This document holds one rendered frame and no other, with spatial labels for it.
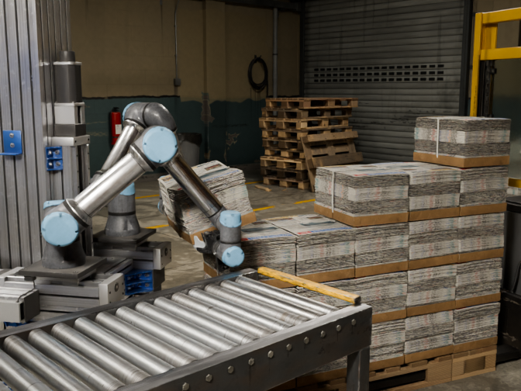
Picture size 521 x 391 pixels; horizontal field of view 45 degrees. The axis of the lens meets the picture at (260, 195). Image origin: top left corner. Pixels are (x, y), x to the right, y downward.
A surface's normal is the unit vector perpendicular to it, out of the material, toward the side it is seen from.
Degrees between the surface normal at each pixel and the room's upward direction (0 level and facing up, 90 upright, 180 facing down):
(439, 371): 90
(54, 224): 95
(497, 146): 90
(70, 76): 90
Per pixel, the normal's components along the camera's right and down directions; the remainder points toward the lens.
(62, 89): -0.21, 0.16
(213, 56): 0.67, 0.12
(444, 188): 0.41, 0.15
